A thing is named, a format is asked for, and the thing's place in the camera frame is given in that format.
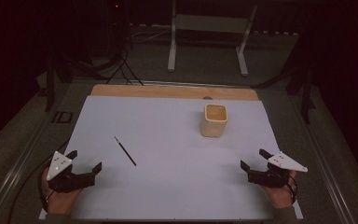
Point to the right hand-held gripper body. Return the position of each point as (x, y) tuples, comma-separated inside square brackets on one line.
[(282, 161)]

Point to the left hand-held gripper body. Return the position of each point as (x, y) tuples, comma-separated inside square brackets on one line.
[(59, 165)]

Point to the thin black pen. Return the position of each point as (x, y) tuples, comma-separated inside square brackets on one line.
[(125, 151)]

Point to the cream square cup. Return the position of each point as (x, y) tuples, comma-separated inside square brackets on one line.
[(213, 129)]

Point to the person's right hand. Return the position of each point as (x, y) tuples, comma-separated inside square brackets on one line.
[(279, 196)]

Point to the person's left hand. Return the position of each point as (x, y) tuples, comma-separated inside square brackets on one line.
[(60, 202)]

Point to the dark stand leg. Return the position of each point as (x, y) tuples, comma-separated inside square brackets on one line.
[(50, 87), (306, 99)]

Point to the white table sheet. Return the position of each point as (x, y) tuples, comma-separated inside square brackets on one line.
[(167, 130)]

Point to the white metal stand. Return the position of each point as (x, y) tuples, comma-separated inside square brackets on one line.
[(211, 23)]

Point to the dark rail with white dots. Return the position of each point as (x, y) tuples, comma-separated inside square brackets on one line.
[(276, 32)]

